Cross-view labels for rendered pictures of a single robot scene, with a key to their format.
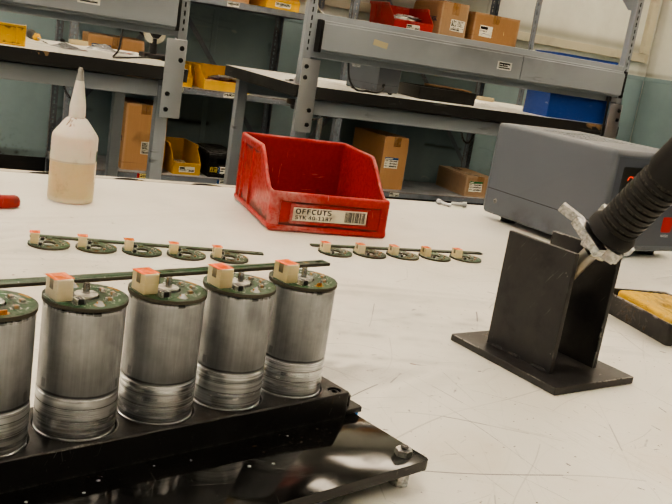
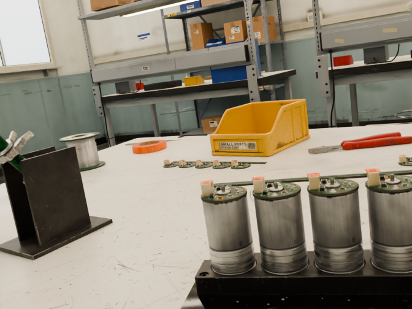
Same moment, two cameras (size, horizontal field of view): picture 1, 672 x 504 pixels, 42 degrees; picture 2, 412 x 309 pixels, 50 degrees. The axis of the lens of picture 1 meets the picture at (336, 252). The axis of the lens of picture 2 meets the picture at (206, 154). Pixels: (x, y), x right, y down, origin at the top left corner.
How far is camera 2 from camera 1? 0.15 m
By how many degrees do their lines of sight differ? 58
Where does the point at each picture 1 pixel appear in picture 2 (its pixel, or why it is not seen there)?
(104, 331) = (276, 210)
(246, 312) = (387, 202)
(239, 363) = (389, 238)
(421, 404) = not seen: outside the picture
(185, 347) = (338, 224)
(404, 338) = not seen: outside the picture
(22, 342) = (230, 214)
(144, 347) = (314, 222)
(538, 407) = not seen: outside the picture
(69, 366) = (263, 229)
